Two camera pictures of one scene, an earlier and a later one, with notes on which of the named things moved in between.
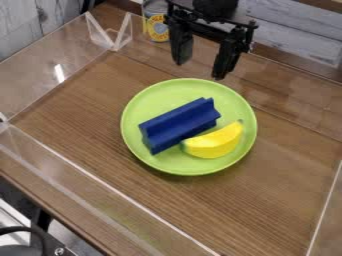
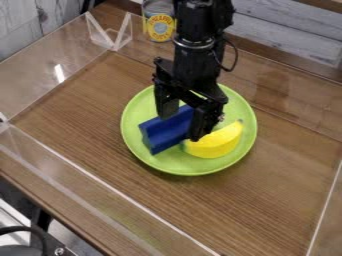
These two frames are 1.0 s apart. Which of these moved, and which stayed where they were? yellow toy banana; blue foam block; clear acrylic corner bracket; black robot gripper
Moved: black robot gripper
Stayed: clear acrylic corner bracket; yellow toy banana; blue foam block
